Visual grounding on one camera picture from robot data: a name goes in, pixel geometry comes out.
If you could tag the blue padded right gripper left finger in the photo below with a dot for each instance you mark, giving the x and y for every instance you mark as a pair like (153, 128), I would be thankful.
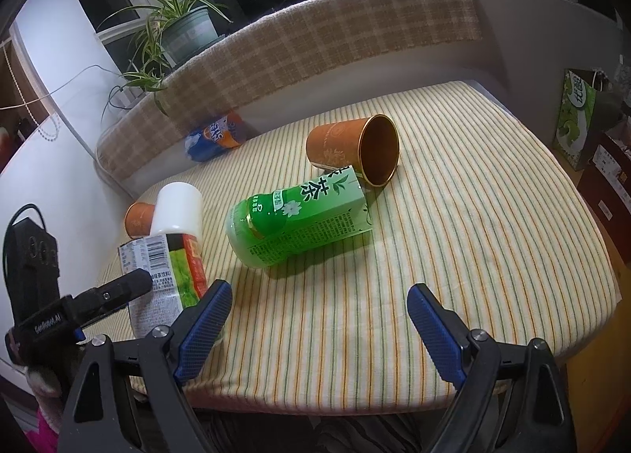
(196, 330)

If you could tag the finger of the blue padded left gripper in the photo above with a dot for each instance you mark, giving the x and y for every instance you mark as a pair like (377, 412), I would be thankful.
(100, 302)

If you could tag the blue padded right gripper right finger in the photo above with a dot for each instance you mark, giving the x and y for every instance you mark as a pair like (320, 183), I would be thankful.
(442, 332)

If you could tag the green label cut bottle cup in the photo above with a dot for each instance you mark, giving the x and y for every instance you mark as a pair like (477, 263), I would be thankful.
(178, 278)

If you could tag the orange patterned paper cup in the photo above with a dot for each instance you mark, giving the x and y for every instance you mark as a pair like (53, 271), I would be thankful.
(138, 219)

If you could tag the green tea bottle cup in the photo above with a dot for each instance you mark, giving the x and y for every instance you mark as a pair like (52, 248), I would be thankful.
(266, 229)

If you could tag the white plastic cup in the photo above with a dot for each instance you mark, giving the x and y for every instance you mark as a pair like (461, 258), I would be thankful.
(178, 209)

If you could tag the white cabinet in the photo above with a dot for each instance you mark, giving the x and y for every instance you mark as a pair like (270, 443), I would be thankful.
(55, 168)

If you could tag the blue orange snack packet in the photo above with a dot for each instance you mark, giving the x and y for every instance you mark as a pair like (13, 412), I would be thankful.
(216, 138)

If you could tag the green white paper bag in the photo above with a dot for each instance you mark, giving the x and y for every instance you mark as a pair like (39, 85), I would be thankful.
(580, 90)

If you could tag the spider plant in grey pot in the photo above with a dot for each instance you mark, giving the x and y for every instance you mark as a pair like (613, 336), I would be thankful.
(172, 32)

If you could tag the beige plaid backrest cloth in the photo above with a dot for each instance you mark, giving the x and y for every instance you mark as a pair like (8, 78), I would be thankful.
(275, 52)

